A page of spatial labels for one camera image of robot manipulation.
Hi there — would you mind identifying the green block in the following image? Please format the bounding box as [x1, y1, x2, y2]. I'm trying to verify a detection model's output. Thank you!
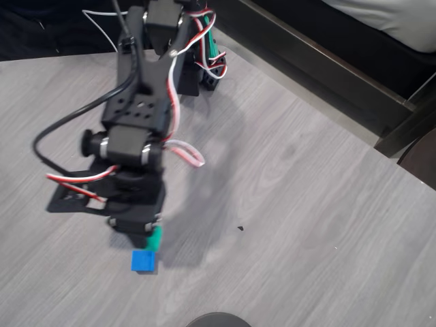
[146, 225, 164, 253]

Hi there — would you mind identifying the blue cube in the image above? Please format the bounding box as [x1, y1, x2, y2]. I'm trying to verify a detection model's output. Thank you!
[130, 250, 159, 275]

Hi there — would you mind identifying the dark round object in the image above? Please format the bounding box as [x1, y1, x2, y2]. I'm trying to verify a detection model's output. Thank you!
[185, 311, 253, 327]

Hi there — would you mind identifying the green table clamp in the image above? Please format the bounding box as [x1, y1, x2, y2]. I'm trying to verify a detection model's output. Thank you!
[203, 16, 228, 71]

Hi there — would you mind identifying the dark fabric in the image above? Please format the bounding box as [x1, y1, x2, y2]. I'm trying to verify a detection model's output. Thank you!
[0, 0, 121, 63]

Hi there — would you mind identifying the dark round stool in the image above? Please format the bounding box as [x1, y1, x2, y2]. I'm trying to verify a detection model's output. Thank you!
[396, 135, 436, 191]

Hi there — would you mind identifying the white mattress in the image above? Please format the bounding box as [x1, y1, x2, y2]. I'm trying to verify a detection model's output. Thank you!
[322, 0, 436, 54]

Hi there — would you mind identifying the red white servo cable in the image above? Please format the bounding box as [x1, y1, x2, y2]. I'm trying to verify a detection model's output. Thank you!
[46, 164, 120, 202]
[162, 9, 217, 142]
[192, 13, 228, 80]
[161, 138, 206, 168]

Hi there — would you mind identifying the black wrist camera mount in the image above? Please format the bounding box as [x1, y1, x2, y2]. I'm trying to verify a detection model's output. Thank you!
[46, 163, 110, 215]

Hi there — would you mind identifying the black camera cable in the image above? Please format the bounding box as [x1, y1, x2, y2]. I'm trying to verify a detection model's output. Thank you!
[32, 0, 151, 172]

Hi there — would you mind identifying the thin white wire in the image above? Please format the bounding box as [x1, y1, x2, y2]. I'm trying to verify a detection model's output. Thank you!
[82, 9, 129, 50]

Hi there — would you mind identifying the dark wooden bed frame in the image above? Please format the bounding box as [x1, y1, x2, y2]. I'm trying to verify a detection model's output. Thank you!
[209, 0, 436, 159]

